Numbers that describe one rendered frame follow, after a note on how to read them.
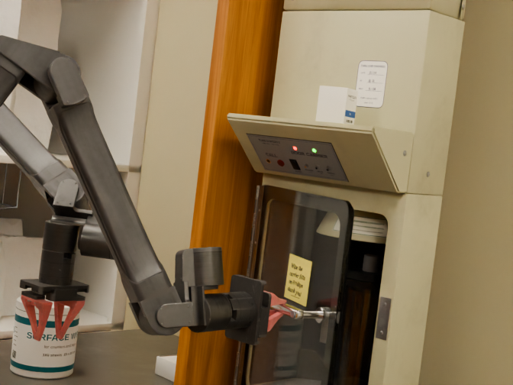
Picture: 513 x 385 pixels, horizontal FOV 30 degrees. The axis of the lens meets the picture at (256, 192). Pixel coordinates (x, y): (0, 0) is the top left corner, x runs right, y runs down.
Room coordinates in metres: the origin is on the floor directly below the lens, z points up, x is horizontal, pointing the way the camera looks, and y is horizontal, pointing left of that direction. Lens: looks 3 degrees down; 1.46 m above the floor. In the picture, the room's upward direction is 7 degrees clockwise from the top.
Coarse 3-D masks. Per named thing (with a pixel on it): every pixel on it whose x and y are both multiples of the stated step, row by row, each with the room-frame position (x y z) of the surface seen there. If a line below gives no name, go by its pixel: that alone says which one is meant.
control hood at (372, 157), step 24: (240, 120) 1.67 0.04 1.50; (264, 120) 1.63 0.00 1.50; (288, 120) 1.60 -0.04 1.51; (336, 144) 1.56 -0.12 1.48; (360, 144) 1.52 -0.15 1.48; (384, 144) 1.50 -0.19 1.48; (408, 144) 1.56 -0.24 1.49; (360, 168) 1.56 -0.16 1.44; (384, 168) 1.52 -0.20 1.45; (408, 168) 1.56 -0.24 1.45
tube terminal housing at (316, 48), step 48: (288, 48) 1.76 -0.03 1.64; (336, 48) 1.69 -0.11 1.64; (384, 48) 1.62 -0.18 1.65; (432, 48) 1.58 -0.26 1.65; (288, 96) 1.75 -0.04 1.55; (384, 96) 1.61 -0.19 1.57; (432, 96) 1.59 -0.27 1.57; (432, 144) 1.61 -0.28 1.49; (336, 192) 1.66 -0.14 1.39; (384, 192) 1.60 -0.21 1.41; (432, 192) 1.62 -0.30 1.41; (432, 240) 1.64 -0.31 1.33; (384, 288) 1.58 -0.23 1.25; (384, 384) 1.57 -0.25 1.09
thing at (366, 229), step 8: (360, 216) 1.67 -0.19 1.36; (368, 216) 1.66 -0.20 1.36; (376, 216) 1.66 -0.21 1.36; (384, 216) 1.67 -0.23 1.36; (360, 224) 1.66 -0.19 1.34; (368, 224) 1.66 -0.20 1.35; (376, 224) 1.66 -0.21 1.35; (384, 224) 1.66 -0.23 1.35; (352, 232) 1.66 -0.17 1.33; (360, 232) 1.65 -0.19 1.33; (368, 232) 1.65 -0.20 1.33; (376, 232) 1.65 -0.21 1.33; (384, 232) 1.65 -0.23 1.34; (360, 240) 1.65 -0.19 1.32; (368, 240) 1.65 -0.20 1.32; (376, 240) 1.65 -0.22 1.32; (384, 240) 1.65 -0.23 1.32
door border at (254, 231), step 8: (256, 200) 1.77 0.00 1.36; (256, 208) 1.77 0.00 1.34; (352, 208) 1.50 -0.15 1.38; (256, 216) 1.76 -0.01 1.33; (352, 216) 1.50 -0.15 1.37; (256, 224) 1.76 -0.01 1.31; (256, 232) 1.76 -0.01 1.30; (256, 240) 1.75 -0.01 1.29; (256, 248) 1.75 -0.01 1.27; (248, 256) 1.77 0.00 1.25; (248, 264) 1.77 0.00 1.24; (240, 344) 1.77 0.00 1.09; (240, 352) 1.76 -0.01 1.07; (240, 360) 1.76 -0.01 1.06; (240, 368) 1.76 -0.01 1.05; (240, 376) 1.75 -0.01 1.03; (240, 384) 1.75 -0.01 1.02
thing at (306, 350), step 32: (288, 192) 1.67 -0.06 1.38; (288, 224) 1.66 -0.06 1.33; (320, 224) 1.57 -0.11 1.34; (256, 256) 1.75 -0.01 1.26; (288, 256) 1.65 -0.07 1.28; (320, 256) 1.56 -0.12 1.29; (320, 288) 1.54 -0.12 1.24; (288, 320) 1.62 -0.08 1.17; (256, 352) 1.71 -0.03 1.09; (288, 352) 1.61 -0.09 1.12; (320, 352) 1.52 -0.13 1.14; (256, 384) 1.70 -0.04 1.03; (288, 384) 1.60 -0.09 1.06; (320, 384) 1.51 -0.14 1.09
